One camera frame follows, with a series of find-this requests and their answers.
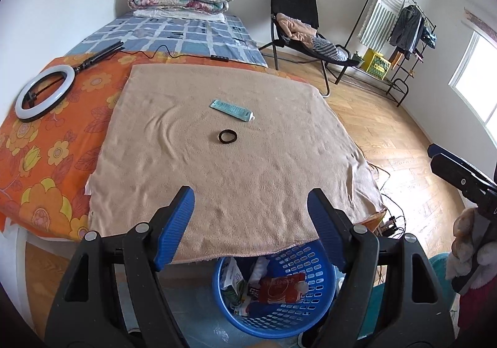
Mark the teal foil sachet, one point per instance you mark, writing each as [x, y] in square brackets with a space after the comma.
[232, 110]

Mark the red medicine box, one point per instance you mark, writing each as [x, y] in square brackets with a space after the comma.
[281, 290]

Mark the striped garment on chair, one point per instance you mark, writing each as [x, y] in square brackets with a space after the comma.
[328, 50]

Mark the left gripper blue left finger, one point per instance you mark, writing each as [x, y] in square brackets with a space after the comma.
[169, 224]

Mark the peach cloth on chair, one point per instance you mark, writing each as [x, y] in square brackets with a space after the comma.
[295, 29]

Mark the dark hanging jacket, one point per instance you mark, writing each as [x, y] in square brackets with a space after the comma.
[406, 32]

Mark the blue plastic basket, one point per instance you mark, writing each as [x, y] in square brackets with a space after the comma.
[280, 321]

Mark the blue plaid bedsheet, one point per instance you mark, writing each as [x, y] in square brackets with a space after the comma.
[227, 38]

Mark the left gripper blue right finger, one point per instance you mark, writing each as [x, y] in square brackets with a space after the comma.
[332, 227]

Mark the white ring light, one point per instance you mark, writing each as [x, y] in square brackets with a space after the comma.
[44, 92]

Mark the black folding chair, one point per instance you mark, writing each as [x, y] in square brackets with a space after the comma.
[306, 11]

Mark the black clothes rack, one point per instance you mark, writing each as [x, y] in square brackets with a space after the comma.
[395, 86]

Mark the green white milk carton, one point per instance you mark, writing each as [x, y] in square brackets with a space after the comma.
[232, 282]

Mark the magenta sleeve forearm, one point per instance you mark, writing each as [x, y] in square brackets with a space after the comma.
[478, 304]

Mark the white plastic bag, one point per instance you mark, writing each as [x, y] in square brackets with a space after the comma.
[259, 270]

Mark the yellow plastic crate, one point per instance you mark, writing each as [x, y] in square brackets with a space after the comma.
[375, 64]

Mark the window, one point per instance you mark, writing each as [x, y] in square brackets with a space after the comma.
[475, 80]

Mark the green striped towel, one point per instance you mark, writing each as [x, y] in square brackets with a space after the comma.
[377, 27]

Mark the orange floral bedsheet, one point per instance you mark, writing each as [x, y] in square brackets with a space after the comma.
[46, 163]

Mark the beige fleece blanket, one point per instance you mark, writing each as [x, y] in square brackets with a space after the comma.
[250, 179]

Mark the right gloved hand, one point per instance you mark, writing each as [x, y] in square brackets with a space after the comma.
[459, 261]

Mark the black ring light stand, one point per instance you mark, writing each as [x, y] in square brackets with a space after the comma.
[101, 55]

